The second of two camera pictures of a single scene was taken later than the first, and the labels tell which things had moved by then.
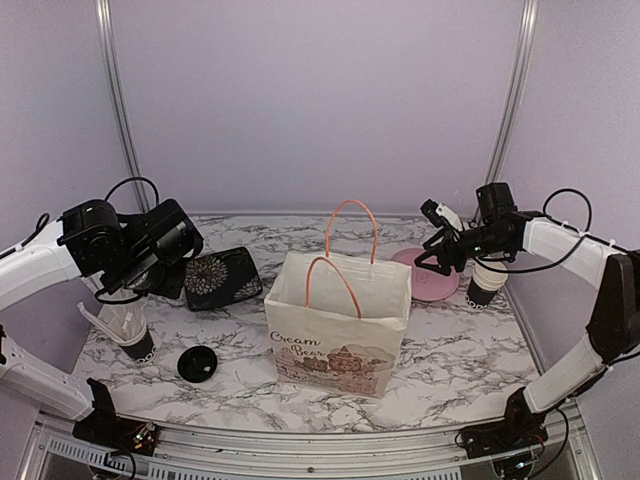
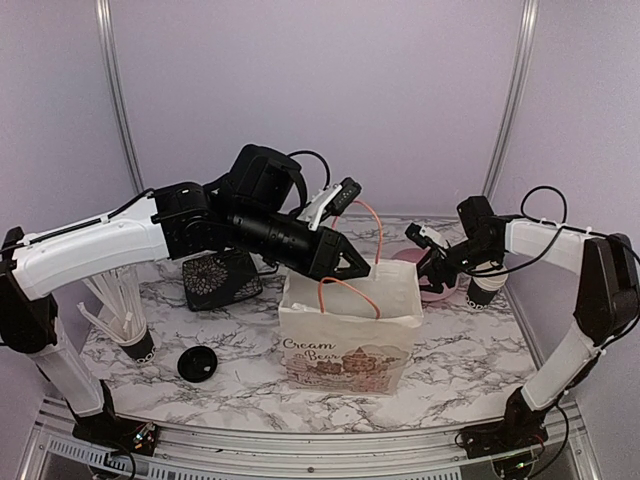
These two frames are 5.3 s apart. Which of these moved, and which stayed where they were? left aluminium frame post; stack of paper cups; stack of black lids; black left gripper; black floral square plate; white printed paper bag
Moved: black left gripper; white printed paper bag
Stayed: black floral square plate; stack of black lids; stack of paper cups; left aluminium frame post
